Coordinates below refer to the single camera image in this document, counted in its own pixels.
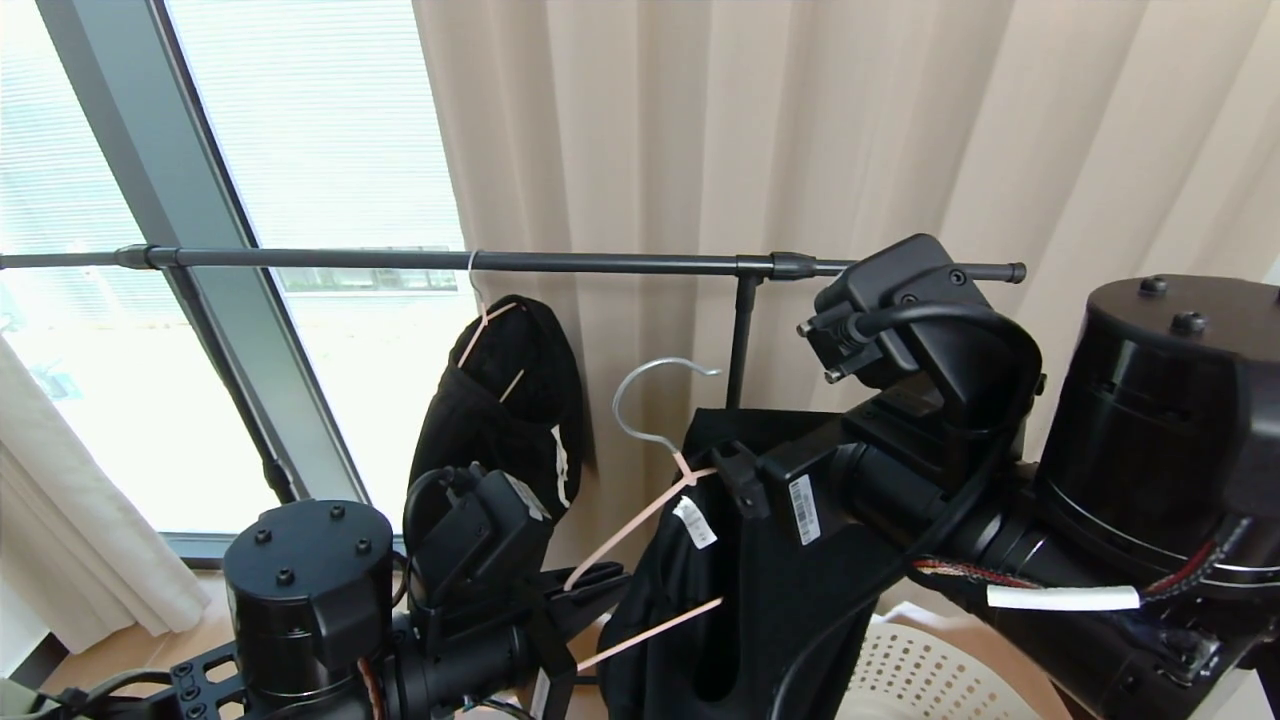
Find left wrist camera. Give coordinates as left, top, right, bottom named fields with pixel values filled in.
left=405, top=462, right=554, bottom=613

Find beige curtain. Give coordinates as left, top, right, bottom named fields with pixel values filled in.
left=412, top=0, right=1280, bottom=626

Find white laundry basket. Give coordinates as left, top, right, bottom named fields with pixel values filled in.
left=835, top=610, right=1071, bottom=720

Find black shorts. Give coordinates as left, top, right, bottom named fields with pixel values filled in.
left=407, top=295, right=586, bottom=531

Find black clothes rack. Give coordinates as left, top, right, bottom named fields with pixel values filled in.
left=0, top=245, right=1028, bottom=506

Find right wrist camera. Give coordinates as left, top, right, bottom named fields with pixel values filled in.
left=797, top=233, right=1046, bottom=471

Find white curtain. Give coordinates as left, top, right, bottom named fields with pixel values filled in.
left=0, top=335, right=213, bottom=653

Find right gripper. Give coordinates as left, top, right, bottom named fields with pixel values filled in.
left=755, top=438, right=1001, bottom=576

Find black garment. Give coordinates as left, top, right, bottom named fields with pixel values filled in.
left=598, top=405, right=901, bottom=720

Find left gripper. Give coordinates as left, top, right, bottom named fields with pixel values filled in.
left=385, top=588, right=583, bottom=720

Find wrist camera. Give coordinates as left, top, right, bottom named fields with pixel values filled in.
left=797, top=233, right=1046, bottom=471
left=405, top=462, right=554, bottom=613

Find pink clothes hanger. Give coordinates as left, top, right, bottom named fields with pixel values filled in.
left=457, top=250, right=528, bottom=404
left=563, top=357, right=723, bottom=673

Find window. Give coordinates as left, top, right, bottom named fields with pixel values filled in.
left=0, top=0, right=471, bottom=561

